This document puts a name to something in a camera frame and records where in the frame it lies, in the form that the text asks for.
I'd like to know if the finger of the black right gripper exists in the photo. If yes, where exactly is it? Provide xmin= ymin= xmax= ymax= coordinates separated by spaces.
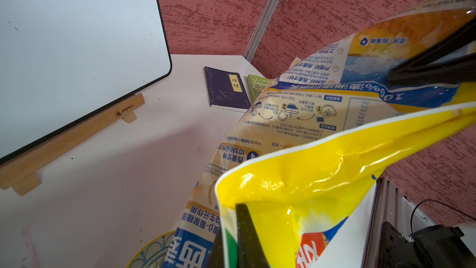
xmin=387 ymin=19 xmax=476 ymax=86

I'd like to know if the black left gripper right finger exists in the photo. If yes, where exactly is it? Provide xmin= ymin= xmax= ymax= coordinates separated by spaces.
xmin=236 ymin=203 xmax=270 ymax=268

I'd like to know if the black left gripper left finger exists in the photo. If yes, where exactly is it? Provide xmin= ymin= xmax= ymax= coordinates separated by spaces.
xmin=205 ymin=229 xmax=224 ymax=268

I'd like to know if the yellow oats bag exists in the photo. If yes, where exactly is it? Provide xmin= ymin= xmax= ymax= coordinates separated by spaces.
xmin=162 ymin=0 xmax=476 ymax=268

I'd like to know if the green illustrated book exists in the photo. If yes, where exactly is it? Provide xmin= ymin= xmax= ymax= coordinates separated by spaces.
xmin=247 ymin=74 xmax=272 ymax=102

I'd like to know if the dark blue book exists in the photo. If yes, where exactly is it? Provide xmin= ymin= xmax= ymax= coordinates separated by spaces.
xmin=204 ymin=67 xmax=251 ymax=112

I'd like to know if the wooden board stand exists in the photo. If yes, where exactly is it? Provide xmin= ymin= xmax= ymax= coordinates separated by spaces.
xmin=1 ymin=93 xmax=145 ymax=196

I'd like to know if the aluminium frame rail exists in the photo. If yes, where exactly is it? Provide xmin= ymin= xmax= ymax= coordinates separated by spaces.
xmin=361 ymin=177 xmax=436 ymax=268

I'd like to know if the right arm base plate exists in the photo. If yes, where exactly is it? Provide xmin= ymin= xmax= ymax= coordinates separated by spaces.
xmin=378 ymin=222 xmax=422 ymax=268

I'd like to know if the right corner aluminium post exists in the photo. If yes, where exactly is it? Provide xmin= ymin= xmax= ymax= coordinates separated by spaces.
xmin=244 ymin=0 xmax=280 ymax=62

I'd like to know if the white board black frame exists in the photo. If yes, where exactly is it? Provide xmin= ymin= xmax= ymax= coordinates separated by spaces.
xmin=1 ymin=0 xmax=172 ymax=163

